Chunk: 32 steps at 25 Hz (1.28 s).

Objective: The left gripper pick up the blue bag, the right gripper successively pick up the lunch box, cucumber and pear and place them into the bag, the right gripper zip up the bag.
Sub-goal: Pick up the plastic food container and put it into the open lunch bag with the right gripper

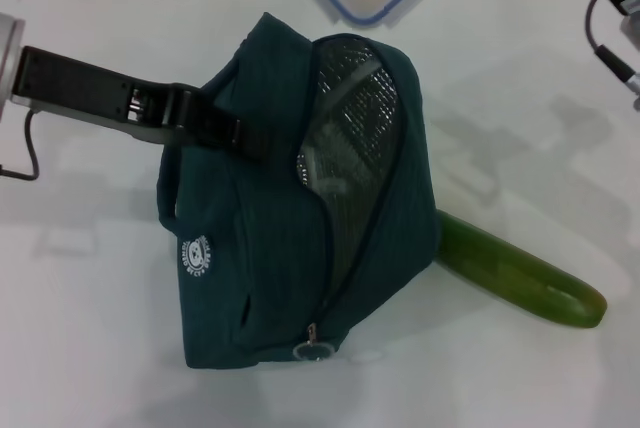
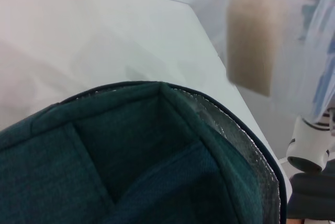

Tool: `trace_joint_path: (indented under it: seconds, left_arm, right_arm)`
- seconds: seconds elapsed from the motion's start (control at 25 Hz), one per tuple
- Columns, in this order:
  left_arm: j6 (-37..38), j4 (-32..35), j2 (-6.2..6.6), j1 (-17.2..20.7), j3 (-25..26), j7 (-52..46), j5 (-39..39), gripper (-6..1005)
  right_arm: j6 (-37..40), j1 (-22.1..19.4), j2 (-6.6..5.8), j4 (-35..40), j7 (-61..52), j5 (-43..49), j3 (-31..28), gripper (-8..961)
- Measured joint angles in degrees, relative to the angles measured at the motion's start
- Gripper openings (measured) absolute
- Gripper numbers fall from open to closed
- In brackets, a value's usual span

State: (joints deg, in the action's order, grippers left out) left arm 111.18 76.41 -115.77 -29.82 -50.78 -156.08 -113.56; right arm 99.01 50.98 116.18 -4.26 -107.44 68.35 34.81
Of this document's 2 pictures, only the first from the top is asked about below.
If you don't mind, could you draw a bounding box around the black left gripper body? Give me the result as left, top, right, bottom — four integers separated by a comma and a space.
10, 45, 190, 147

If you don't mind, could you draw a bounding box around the right gripper cable with plug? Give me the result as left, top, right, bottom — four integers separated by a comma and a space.
584, 0, 640, 97

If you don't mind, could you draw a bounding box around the teal insulated lunch bag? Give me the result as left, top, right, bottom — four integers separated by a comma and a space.
156, 11, 445, 373

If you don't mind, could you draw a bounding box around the green cucumber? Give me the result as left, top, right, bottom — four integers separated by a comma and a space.
433, 210, 610, 332

